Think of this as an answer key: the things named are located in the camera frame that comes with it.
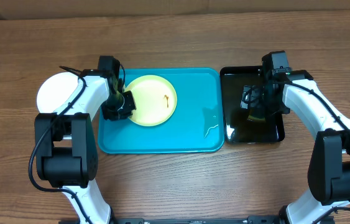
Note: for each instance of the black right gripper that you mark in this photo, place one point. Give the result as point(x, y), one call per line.
point(255, 103)

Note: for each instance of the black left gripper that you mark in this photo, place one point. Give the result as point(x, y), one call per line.
point(131, 106)

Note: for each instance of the green yellow sponge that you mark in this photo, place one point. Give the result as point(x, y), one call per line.
point(257, 116)

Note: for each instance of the yellow-green plate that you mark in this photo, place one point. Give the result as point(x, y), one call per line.
point(155, 100)

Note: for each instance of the white plate with stain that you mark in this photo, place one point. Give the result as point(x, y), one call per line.
point(55, 91)

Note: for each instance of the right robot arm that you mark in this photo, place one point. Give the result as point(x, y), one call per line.
point(329, 169)

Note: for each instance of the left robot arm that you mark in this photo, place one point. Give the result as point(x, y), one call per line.
point(65, 158)

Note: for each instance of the black water tray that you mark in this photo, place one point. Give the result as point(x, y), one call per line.
point(238, 129)

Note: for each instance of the blue plastic tray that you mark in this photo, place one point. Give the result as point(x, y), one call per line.
point(196, 125)

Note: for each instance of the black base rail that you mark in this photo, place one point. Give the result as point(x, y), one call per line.
point(253, 219)

